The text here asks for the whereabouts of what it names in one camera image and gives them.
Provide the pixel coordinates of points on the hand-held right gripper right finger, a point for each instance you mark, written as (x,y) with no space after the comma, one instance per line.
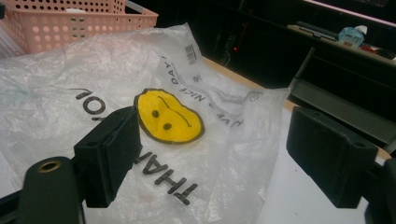
(330,155)

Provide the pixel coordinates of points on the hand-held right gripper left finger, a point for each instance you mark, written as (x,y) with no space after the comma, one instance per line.
(106,155)

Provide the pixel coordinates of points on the clear plastic bag yellow smiley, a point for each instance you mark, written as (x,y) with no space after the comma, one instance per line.
(93,71)

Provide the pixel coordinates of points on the pink perforated plastic basket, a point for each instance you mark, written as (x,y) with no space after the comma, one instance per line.
(46,31)

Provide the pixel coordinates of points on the blue tissue packet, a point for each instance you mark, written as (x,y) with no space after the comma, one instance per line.
(351,36)

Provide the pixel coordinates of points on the dark keyboard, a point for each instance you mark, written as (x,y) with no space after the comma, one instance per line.
(316,30)

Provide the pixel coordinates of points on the grey metal frame desk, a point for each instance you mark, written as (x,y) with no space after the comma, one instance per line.
(342,105)

